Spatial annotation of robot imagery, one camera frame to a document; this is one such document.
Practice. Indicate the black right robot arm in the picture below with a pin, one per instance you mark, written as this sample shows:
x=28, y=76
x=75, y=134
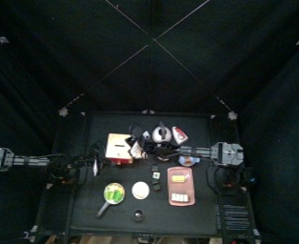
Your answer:
x=198, y=151

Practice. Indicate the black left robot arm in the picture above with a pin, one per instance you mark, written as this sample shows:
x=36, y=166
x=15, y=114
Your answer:
x=32, y=161

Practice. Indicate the white toy carton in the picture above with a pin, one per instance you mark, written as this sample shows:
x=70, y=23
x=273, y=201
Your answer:
x=137, y=149

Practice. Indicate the dark sushi roll piece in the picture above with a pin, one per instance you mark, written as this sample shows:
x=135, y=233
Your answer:
x=155, y=167

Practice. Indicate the white toy kettle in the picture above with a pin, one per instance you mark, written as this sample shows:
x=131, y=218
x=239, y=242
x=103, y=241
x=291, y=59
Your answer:
x=162, y=135

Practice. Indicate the wooden box red panel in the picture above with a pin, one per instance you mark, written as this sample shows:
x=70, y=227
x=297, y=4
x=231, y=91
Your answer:
x=119, y=146

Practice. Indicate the sushi roll green filling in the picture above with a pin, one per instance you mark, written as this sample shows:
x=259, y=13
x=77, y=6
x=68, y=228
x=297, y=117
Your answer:
x=157, y=175

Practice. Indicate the red and white toy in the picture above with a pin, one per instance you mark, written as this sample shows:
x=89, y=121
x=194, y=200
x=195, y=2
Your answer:
x=181, y=135

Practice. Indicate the blue-grey bowl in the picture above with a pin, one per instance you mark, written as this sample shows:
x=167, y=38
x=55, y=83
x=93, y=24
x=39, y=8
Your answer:
x=189, y=160

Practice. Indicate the green toy food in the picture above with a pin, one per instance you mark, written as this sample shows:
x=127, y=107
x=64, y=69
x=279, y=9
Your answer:
x=114, y=193

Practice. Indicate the wooden cube with red dot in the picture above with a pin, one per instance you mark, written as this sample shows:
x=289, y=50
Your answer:
x=157, y=187

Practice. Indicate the white small plate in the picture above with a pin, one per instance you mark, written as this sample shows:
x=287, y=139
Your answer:
x=134, y=190

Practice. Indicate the pink serving tray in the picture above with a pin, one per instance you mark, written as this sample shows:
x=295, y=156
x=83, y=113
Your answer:
x=182, y=187

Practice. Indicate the white sushi roll piece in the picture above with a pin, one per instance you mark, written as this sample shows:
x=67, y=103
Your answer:
x=186, y=197
x=181, y=197
x=175, y=197

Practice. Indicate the toy frying pan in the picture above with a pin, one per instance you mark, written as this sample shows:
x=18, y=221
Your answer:
x=103, y=211

